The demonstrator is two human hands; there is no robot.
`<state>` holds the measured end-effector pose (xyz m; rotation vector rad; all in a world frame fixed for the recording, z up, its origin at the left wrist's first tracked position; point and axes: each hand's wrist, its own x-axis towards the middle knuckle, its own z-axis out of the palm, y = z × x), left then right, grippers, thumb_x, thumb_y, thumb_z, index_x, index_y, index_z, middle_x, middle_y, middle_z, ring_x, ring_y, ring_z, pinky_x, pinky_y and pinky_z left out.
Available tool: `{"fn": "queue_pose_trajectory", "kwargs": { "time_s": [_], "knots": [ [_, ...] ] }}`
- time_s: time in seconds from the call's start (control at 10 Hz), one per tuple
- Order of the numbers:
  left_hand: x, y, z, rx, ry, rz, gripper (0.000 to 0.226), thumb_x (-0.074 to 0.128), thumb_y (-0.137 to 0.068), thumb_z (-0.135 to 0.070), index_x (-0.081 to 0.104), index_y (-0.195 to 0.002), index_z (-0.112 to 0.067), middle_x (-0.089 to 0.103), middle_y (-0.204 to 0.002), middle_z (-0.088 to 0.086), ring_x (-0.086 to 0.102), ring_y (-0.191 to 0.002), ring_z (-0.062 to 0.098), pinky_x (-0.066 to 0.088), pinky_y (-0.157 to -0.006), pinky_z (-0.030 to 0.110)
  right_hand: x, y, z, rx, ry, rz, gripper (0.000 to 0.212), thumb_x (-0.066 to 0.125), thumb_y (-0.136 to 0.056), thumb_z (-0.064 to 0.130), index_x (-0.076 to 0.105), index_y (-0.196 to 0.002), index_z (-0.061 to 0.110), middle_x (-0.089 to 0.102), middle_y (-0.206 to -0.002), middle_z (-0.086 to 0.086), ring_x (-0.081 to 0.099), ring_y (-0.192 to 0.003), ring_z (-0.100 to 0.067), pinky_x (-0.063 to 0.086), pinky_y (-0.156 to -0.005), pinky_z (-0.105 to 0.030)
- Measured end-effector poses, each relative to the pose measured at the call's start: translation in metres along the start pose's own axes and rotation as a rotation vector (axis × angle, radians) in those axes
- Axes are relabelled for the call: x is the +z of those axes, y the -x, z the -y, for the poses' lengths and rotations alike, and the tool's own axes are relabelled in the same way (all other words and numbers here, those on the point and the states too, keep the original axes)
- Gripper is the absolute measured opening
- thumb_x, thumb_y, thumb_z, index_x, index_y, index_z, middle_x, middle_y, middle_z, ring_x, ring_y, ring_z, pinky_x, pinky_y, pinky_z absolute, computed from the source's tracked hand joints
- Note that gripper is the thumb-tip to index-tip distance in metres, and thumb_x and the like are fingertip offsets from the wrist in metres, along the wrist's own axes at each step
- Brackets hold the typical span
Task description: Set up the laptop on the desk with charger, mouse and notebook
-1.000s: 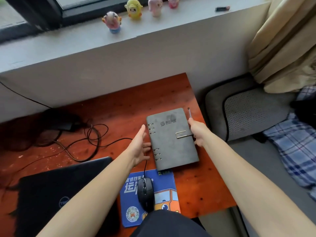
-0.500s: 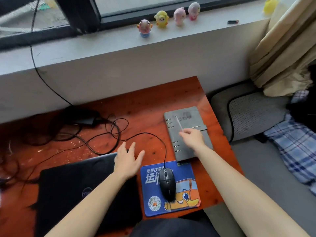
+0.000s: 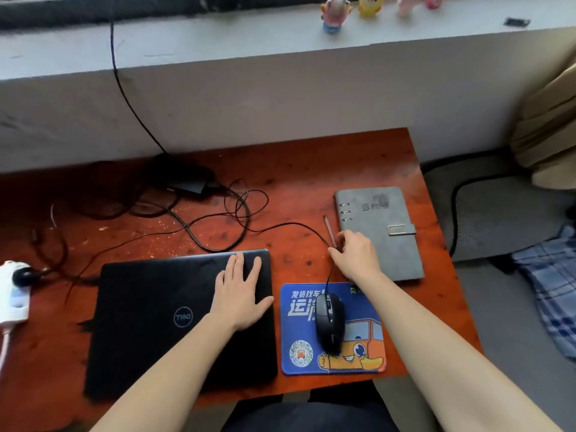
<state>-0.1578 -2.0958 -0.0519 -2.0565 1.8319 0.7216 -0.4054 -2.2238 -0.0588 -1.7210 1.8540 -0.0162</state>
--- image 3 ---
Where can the person's right hand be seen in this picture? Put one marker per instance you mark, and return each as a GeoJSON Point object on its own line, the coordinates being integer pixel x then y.
{"type": "Point", "coordinates": [357, 260]}

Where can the person's right forearm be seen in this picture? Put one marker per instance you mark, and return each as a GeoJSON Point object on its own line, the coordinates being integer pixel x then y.
{"type": "Point", "coordinates": [445, 359]}

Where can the black plug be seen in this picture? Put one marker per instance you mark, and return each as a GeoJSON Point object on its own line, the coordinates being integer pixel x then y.
{"type": "Point", "coordinates": [27, 276]}

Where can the beige cushion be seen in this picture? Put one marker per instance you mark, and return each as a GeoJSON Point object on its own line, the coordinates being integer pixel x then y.
{"type": "Point", "coordinates": [549, 130]}

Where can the person's dark trousers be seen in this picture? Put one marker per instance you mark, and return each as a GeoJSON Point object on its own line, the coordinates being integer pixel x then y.
{"type": "Point", "coordinates": [310, 411]}

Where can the small pink toy figure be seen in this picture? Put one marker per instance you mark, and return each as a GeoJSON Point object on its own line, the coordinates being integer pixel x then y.
{"type": "Point", "coordinates": [435, 0]}

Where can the dark window frame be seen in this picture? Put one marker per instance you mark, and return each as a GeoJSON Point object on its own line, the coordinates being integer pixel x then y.
{"type": "Point", "coordinates": [90, 8]}

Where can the pink and blue toy figure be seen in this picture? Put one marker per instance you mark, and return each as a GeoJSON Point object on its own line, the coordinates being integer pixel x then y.
{"type": "Point", "coordinates": [334, 13]}

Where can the yellow duck toy figure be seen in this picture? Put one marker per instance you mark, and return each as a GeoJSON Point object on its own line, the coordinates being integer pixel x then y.
{"type": "Point", "coordinates": [371, 5]}

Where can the blue plaid cloth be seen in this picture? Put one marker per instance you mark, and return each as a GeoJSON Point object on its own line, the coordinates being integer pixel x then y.
{"type": "Point", "coordinates": [551, 283]}

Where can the grey mesh seat cushion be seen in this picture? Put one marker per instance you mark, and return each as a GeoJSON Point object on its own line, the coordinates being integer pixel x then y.
{"type": "Point", "coordinates": [495, 215]}

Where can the person's left hand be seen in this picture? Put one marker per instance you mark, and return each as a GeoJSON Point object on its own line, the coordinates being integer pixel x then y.
{"type": "Point", "coordinates": [238, 305]}

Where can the small black flat object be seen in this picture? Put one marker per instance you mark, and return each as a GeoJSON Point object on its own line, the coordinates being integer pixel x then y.
{"type": "Point", "coordinates": [516, 22]}

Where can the person's left little finger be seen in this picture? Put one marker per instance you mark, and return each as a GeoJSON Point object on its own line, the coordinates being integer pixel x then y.
{"type": "Point", "coordinates": [220, 281]}

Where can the black power adapter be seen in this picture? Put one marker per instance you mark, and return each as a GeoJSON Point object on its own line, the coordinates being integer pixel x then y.
{"type": "Point", "coordinates": [186, 175]}

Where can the blue cartoon mouse pad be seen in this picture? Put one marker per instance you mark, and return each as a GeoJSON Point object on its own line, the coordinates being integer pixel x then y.
{"type": "Point", "coordinates": [301, 328]}

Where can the white power strip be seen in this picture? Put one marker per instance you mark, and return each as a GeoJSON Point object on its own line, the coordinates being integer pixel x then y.
{"type": "Point", "coordinates": [13, 301]}

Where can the black computer mouse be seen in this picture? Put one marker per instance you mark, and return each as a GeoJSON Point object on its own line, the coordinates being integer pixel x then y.
{"type": "Point", "coordinates": [330, 326]}

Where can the slim clear pen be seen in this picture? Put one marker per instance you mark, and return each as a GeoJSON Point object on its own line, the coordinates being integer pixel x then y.
{"type": "Point", "coordinates": [328, 229]}

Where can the black laptop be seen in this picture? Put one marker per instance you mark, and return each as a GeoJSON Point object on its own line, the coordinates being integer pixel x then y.
{"type": "Point", "coordinates": [148, 319]}

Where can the person's left forearm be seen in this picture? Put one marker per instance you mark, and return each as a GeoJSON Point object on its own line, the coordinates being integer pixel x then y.
{"type": "Point", "coordinates": [171, 377]}

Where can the person's right thumb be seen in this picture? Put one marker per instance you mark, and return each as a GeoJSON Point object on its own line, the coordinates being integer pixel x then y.
{"type": "Point", "coordinates": [336, 256]}

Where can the person's left thumb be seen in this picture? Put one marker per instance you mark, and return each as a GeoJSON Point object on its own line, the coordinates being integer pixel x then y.
{"type": "Point", "coordinates": [264, 303]}

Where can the pale pink toy figure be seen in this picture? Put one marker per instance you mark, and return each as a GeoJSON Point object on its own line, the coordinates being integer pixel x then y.
{"type": "Point", "coordinates": [408, 4]}

